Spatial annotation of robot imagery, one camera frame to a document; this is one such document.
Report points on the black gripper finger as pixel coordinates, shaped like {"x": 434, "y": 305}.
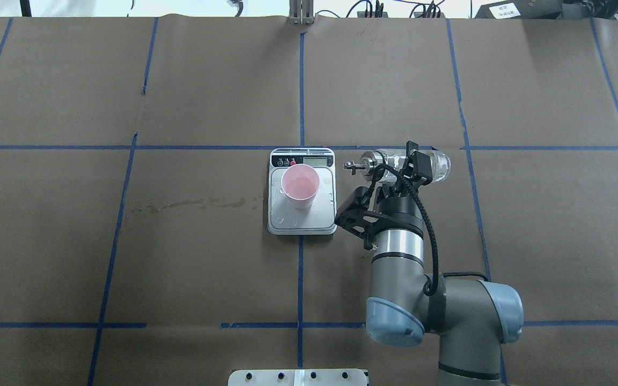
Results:
{"x": 417, "y": 169}

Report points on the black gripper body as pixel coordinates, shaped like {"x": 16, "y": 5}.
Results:
{"x": 401, "y": 208}

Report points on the glass bottle with metal pourer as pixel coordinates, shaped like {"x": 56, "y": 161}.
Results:
{"x": 395, "y": 158}

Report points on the pink plastic cup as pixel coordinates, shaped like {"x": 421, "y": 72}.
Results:
{"x": 300, "y": 184}

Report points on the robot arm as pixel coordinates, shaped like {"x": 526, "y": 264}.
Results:
{"x": 409, "y": 296}

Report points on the digital kitchen scale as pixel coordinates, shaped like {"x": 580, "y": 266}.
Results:
{"x": 283, "y": 219}

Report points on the black device with label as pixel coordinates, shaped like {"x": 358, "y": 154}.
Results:
{"x": 520, "y": 10}

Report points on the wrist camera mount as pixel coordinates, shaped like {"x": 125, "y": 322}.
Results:
{"x": 354, "y": 216}

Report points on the aluminium frame post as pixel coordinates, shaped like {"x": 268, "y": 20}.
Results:
{"x": 301, "y": 12}

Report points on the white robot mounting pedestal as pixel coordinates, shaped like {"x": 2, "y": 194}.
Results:
{"x": 320, "y": 376}

